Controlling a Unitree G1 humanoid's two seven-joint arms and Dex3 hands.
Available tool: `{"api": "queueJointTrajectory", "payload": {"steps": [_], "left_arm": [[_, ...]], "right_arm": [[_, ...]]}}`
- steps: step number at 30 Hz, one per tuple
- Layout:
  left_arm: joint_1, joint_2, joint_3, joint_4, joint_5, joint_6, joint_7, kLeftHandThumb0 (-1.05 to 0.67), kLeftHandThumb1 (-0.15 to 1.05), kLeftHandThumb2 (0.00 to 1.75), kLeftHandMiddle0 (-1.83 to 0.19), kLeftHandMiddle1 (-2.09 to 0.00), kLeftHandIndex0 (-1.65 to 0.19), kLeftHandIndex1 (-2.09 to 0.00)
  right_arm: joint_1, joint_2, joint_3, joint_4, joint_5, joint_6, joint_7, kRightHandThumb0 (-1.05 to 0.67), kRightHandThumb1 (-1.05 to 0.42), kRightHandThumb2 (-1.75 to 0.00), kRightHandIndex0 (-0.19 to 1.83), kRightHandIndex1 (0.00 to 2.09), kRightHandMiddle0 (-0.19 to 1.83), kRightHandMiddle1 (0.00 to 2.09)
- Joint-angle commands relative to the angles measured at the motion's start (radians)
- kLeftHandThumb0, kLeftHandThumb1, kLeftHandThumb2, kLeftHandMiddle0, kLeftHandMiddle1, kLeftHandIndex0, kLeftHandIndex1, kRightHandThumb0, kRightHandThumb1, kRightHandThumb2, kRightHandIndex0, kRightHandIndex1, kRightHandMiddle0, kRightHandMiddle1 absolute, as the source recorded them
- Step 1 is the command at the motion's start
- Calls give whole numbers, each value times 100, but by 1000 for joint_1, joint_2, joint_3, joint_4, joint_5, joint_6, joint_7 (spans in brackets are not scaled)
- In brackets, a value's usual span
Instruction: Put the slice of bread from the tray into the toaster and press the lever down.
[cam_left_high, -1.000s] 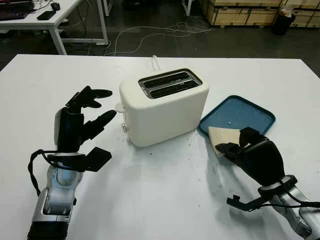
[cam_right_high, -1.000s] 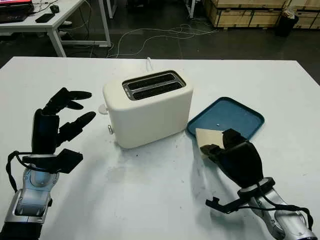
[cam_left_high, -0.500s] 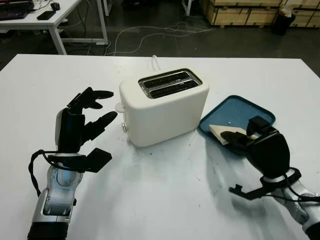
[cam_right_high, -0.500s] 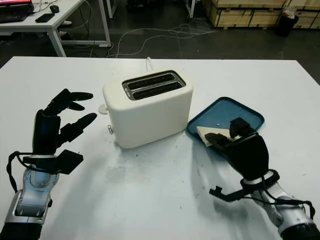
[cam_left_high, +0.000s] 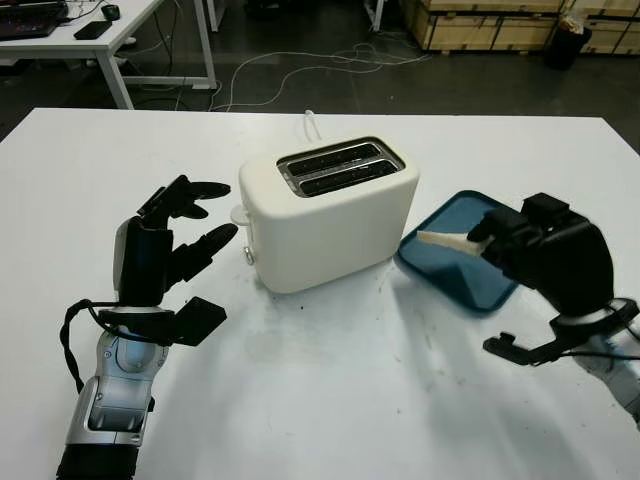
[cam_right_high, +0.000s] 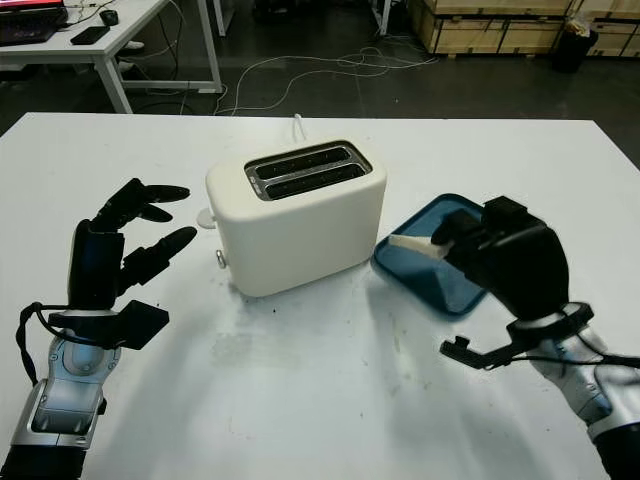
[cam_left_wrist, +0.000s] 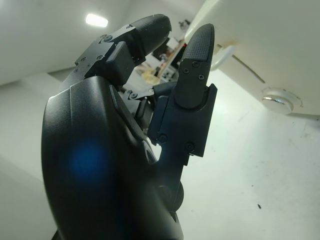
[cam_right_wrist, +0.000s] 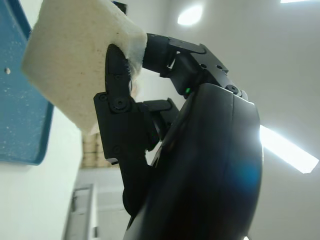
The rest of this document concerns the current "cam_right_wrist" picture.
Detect ceiling light panel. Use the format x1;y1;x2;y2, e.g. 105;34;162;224
176;5;204;26
258;124;320;175

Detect white bread slice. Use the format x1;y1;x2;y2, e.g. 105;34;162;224
21;0;147;136

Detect blue plastic tray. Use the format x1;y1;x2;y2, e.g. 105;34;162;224
0;0;55;167

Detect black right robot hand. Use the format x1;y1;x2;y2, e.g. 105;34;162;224
93;32;263;240

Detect wooden shipping crates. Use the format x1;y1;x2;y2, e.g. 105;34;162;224
81;133;104;169

